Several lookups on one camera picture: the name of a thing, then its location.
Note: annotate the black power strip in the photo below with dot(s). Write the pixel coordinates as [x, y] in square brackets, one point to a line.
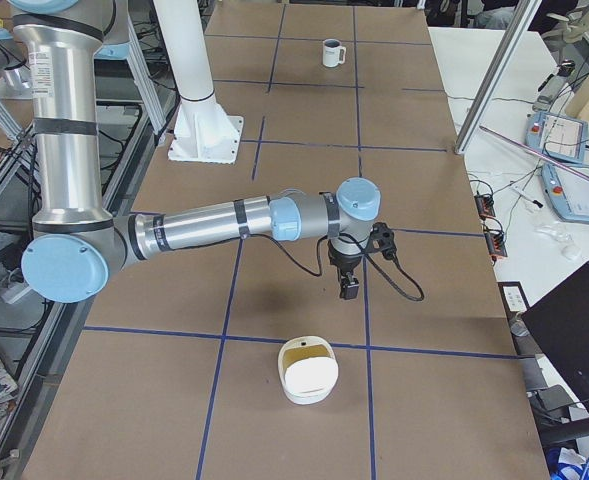
[485, 205]
[495, 241]

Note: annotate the clear water bottle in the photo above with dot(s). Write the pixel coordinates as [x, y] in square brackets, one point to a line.
[552, 86]

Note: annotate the white ribbed mug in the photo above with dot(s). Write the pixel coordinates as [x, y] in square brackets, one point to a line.
[333, 53]

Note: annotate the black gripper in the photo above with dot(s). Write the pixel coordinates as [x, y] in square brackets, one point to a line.
[343, 263]

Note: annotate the left black power strip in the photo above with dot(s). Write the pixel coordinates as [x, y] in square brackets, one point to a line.
[485, 205]

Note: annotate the cream container with lid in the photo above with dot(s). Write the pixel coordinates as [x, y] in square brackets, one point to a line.
[308, 369]

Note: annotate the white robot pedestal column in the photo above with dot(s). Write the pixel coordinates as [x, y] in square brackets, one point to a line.
[203, 131]

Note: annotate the dark box with label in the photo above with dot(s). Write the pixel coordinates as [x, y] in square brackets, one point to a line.
[513, 297]

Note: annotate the black computer monitor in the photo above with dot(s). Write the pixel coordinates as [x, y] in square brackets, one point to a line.
[559, 324]

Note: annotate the right black power strip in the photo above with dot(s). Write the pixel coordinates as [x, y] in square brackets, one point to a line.
[495, 241]

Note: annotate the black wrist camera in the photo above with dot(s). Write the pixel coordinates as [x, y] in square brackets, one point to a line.
[382, 240]

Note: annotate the blue teach pendant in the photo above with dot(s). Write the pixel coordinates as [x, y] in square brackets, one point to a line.
[560, 137]
[568, 194]

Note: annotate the aluminium frame post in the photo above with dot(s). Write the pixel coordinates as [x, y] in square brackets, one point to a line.
[523, 15]

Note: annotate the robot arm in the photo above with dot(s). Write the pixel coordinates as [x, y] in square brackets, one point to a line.
[78, 245]

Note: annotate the brown paper table mat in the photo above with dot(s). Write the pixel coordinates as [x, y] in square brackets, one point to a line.
[175, 373]

